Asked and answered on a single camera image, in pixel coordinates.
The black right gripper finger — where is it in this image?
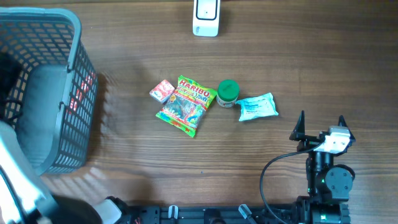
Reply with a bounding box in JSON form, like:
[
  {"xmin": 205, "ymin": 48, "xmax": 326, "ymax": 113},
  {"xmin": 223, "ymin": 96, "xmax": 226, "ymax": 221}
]
[
  {"xmin": 289, "ymin": 110, "xmax": 306, "ymax": 141},
  {"xmin": 338, "ymin": 115, "xmax": 356, "ymax": 146}
]

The light blue tissue pack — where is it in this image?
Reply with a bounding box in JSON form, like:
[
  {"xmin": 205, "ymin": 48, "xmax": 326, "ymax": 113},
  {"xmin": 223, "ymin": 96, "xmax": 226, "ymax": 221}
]
[{"xmin": 236, "ymin": 93, "xmax": 279, "ymax": 122}]

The green lid jar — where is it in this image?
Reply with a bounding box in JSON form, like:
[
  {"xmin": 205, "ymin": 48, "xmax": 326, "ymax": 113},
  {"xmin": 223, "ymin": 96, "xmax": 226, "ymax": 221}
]
[{"xmin": 216, "ymin": 80, "xmax": 240, "ymax": 108}]

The green Haribo candy bag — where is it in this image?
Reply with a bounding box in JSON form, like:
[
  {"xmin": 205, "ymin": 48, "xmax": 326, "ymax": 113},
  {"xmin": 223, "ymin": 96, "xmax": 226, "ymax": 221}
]
[{"xmin": 156, "ymin": 75, "xmax": 217, "ymax": 138}]

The small red white box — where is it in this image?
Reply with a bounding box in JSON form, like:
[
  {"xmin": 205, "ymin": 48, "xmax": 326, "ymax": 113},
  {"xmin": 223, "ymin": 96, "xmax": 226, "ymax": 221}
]
[{"xmin": 149, "ymin": 80, "xmax": 175, "ymax": 103}]

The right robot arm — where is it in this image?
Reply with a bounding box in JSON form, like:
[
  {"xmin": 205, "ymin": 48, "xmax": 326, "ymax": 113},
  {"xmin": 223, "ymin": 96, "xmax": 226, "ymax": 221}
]
[{"xmin": 289, "ymin": 112, "xmax": 356, "ymax": 224}]

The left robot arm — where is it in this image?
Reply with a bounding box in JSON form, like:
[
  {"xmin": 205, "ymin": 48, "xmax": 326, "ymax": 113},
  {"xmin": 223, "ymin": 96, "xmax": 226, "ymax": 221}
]
[{"xmin": 1, "ymin": 65, "xmax": 106, "ymax": 223}]

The white barcode scanner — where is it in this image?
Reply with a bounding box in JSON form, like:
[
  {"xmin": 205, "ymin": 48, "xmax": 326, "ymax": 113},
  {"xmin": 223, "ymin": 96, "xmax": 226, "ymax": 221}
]
[{"xmin": 192, "ymin": 0, "xmax": 221, "ymax": 37}]

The grey plastic basket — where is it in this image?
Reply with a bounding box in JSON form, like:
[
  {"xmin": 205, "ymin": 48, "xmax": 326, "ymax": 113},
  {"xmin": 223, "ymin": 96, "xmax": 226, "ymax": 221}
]
[{"xmin": 1, "ymin": 7, "xmax": 98, "ymax": 175}]

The black right camera cable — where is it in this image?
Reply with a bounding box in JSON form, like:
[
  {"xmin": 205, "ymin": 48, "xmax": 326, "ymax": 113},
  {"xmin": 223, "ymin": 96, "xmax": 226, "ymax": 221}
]
[{"xmin": 259, "ymin": 140, "xmax": 326, "ymax": 224}]

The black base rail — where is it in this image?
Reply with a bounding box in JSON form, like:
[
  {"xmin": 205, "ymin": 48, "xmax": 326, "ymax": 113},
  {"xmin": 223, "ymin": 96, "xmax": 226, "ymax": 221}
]
[{"xmin": 93, "ymin": 195, "xmax": 351, "ymax": 224}]

